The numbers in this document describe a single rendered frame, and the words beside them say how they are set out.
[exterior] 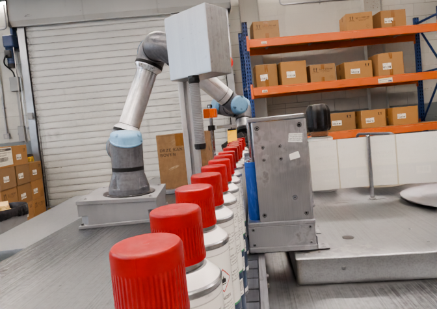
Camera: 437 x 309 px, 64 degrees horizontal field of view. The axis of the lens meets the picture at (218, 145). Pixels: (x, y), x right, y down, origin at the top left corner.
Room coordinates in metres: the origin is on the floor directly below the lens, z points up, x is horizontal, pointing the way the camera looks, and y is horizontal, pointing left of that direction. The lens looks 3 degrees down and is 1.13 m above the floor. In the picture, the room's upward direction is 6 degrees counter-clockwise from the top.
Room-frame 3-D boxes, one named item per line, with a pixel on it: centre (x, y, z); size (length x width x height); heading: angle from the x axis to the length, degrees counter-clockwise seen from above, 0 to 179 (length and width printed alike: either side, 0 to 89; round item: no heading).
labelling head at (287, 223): (0.73, -0.11, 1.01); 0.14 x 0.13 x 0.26; 174
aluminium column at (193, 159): (1.13, 0.08, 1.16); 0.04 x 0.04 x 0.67; 84
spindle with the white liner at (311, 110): (1.21, -0.35, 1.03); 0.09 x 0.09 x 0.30
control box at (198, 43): (1.06, 0.03, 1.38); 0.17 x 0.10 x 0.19; 49
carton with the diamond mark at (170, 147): (1.85, 0.17, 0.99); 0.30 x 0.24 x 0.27; 175
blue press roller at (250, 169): (0.70, -0.06, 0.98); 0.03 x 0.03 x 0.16
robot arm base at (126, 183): (1.30, 0.35, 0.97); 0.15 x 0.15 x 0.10
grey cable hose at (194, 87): (1.01, 0.05, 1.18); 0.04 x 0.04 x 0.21
